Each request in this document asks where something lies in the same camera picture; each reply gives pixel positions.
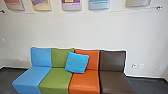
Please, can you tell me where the cyan square cushion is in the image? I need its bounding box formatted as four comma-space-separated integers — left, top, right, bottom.
64, 51, 91, 75

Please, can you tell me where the orange sofa seat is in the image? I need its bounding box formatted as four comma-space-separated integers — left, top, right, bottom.
68, 49, 101, 94

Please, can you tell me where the green sofa seat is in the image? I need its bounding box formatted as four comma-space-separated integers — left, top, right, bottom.
38, 47, 76, 94

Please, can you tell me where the brown sofa seat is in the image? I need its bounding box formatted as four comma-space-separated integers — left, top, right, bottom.
98, 49, 137, 94

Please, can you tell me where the blue sofa seat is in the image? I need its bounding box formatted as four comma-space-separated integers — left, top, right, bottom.
12, 46, 53, 94

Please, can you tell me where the wall poster with purple picture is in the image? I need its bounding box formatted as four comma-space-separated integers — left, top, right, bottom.
61, 0, 83, 11

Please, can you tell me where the wall poster with blue picture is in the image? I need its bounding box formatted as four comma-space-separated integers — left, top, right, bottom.
88, 0, 111, 10

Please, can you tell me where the white double wall socket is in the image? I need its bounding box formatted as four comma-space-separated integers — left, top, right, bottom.
131, 62, 146, 70

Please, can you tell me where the wall poster with yellow picture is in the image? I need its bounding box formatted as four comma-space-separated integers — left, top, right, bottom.
30, 0, 53, 11

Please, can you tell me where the wall poster with pink picture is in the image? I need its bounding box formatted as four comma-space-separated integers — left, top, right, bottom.
125, 0, 153, 8

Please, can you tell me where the white light switch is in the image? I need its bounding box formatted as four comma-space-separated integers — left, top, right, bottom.
0, 37, 7, 43

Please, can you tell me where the wall poster with red picture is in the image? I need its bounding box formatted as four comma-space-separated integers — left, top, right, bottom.
3, 0, 26, 11

